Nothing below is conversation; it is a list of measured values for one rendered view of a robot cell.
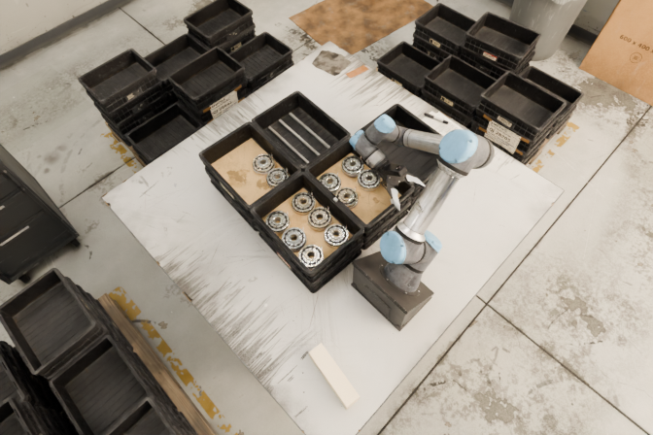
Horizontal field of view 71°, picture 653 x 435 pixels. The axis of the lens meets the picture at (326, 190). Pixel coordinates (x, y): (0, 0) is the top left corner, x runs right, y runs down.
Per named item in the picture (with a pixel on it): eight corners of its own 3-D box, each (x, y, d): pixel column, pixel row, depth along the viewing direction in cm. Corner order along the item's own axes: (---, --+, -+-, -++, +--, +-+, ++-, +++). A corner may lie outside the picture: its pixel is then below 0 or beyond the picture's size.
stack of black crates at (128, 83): (154, 95, 338) (131, 47, 300) (178, 117, 326) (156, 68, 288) (107, 125, 323) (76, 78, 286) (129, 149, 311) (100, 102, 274)
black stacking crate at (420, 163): (456, 165, 215) (461, 150, 205) (413, 201, 205) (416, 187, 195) (395, 118, 231) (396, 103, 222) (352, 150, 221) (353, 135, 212)
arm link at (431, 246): (431, 271, 179) (451, 245, 174) (411, 271, 170) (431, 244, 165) (412, 250, 187) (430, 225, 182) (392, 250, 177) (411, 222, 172)
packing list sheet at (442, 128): (484, 141, 236) (485, 140, 236) (458, 167, 228) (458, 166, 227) (433, 109, 249) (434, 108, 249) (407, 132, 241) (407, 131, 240)
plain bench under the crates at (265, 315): (517, 252, 277) (565, 190, 218) (333, 470, 218) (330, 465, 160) (331, 117, 341) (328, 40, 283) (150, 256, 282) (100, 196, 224)
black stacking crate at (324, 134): (351, 150, 221) (352, 135, 212) (304, 184, 211) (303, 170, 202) (299, 106, 238) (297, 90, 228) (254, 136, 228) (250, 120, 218)
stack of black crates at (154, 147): (186, 124, 322) (176, 101, 303) (212, 148, 310) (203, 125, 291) (137, 156, 307) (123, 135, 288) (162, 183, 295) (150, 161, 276)
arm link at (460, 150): (415, 271, 170) (498, 146, 152) (390, 271, 160) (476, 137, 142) (395, 250, 178) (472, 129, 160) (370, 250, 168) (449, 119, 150)
